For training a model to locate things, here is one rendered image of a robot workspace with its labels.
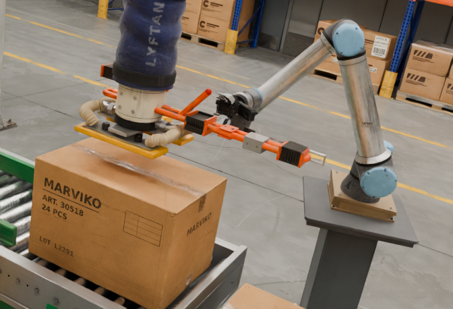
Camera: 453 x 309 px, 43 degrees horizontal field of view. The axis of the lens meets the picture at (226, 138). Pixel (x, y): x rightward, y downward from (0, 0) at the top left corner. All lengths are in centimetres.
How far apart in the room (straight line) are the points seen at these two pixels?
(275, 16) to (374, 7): 181
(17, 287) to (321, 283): 138
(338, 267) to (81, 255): 123
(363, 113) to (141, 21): 97
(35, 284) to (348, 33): 148
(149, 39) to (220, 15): 798
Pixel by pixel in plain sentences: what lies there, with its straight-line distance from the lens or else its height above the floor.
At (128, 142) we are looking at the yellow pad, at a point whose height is 109.
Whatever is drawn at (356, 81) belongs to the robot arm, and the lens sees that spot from 230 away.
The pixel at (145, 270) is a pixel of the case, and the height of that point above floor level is 69.
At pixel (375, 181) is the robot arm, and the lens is 243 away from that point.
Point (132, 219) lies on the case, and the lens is 198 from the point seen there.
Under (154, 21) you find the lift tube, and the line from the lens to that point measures 193.
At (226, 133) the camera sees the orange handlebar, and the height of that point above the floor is 120.
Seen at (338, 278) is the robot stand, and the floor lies 41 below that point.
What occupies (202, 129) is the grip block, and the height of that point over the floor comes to 119.
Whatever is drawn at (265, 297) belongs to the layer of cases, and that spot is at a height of 54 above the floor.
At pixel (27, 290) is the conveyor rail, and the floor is 51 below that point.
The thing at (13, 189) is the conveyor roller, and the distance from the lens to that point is 286.
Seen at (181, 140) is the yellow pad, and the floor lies 109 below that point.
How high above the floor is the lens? 181
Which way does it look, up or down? 19 degrees down
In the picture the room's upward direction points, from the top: 11 degrees clockwise
